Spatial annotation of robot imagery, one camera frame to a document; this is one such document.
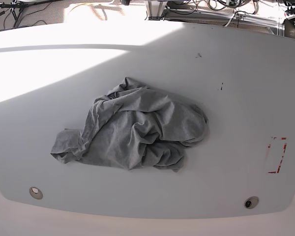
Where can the grey T-shirt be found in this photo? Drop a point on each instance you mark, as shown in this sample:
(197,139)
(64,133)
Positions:
(133,127)

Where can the red tape rectangle marking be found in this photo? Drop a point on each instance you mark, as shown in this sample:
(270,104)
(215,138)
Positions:
(274,155)

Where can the right round table hole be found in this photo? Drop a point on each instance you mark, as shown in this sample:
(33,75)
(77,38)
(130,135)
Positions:
(251,202)

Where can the round table hole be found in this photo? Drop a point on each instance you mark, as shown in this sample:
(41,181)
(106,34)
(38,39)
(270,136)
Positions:
(35,193)
(251,202)

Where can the left round table hole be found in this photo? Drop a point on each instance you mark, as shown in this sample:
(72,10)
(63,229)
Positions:
(35,193)

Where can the black tripod stand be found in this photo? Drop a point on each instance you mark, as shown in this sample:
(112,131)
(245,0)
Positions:
(17,7)

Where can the aluminium frame post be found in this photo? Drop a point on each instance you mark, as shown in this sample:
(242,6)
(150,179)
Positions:
(155,8)

